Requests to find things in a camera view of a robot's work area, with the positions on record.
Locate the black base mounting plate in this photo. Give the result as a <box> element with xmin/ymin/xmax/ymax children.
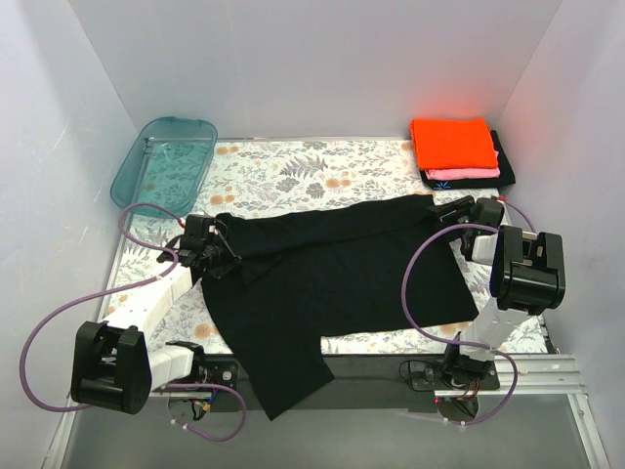
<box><xmin>156</xmin><ymin>354</ymin><xmax>500</xmax><ymax>421</ymax></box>

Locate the orange folded t-shirt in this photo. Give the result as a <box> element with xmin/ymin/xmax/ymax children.
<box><xmin>410</xmin><ymin>118</ymin><xmax>498</xmax><ymax>170</ymax></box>

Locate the teal transparent plastic bin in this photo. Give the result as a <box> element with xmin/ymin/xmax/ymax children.
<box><xmin>109</xmin><ymin>117</ymin><xmax>218</xmax><ymax>219</ymax></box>

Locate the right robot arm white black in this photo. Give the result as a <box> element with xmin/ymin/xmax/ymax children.
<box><xmin>430</xmin><ymin>196</ymin><xmax>565</xmax><ymax>389</ymax></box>

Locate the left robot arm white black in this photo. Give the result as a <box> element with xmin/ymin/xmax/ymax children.
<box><xmin>70</xmin><ymin>215</ymin><xmax>237</xmax><ymax>414</ymax></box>

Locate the pink folded t-shirt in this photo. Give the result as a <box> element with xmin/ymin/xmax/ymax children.
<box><xmin>425</xmin><ymin>167</ymin><xmax>500</xmax><ymax>181</ymax></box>

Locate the black folded t-shirt with logo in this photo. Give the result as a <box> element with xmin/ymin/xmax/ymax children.
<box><xmin>420</xmin><ymin>130</ymin><xmax>516</xmax><ymax>191</ymax></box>

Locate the aluminium frame rail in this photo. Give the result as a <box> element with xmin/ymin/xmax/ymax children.
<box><xmin>67</xmin><ymin>354</ymin><xmax>587</xmax><ymax>403</ymax></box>

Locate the floral patterned table mat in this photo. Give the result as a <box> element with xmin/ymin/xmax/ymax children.
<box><xmin>105</xmin><ymin>139</ymin><xmax>549</xmax><ymax>356</ymax></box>

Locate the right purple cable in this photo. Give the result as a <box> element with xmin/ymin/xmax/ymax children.
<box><xmin>399</xmin><ymin>198</ymin><xmax>538</xmax><ymax>427</ymax></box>

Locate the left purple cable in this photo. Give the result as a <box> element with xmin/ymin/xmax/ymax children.
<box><xmin>18</xmin><ymin>201</ymin><xmax>248</xmax><ymax>441</ymax></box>

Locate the purple cable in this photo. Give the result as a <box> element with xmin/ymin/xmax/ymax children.
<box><xmin>399</xmin><ymin>198</ymin><xmax>538</xmax><ymax>427</ymax></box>
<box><xmin>18</xmin><ymin>201</ymin><xmax>248</xmax><ymax>441</ymax></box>

